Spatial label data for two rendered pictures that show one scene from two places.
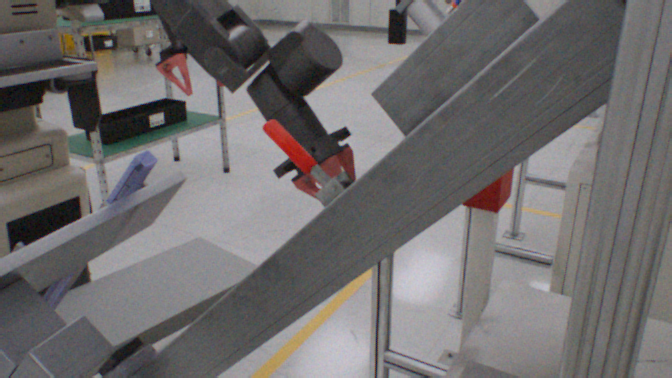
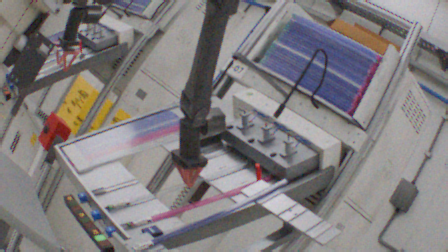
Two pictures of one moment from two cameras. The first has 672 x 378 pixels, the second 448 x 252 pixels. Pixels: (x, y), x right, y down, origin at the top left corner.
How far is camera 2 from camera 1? 1.97 m
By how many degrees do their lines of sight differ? 73
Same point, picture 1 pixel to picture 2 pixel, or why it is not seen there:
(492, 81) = (316, 178)
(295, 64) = (217, 126)
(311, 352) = not seen: outside the picture
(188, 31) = (202, 99)
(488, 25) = (312, 163)
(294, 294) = (245, 219)
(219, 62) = (202, 115)
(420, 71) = (297, 167)
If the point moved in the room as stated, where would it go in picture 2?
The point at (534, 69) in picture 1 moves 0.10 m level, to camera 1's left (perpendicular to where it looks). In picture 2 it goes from (322, 178) to (319, 174)
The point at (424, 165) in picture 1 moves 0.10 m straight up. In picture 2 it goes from (297, 191) to (317, 163)
